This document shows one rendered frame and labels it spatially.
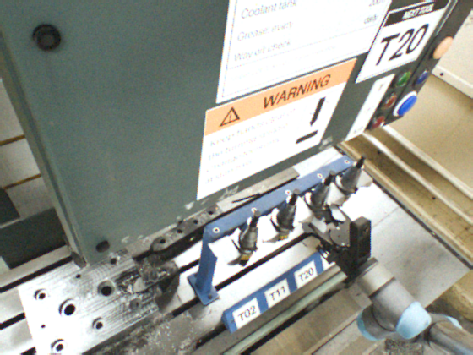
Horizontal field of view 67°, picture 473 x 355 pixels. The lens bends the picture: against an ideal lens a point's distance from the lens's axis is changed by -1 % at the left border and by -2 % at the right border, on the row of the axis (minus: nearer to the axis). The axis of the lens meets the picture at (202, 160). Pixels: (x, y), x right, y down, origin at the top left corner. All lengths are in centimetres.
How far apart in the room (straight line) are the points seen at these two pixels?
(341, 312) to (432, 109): 73
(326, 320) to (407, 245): 42
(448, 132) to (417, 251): 45
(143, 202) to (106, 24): 15
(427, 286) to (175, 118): 134
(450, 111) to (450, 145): 11
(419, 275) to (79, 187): 137
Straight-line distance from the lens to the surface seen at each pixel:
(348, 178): 97
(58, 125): 20
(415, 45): 43
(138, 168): 25
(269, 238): 84
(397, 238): 153
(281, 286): 110
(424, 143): 141
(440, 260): 154
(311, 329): 131
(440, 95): 133
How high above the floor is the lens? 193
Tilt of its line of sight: 48 degrees down
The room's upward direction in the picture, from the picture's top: 7 degrees clockwise
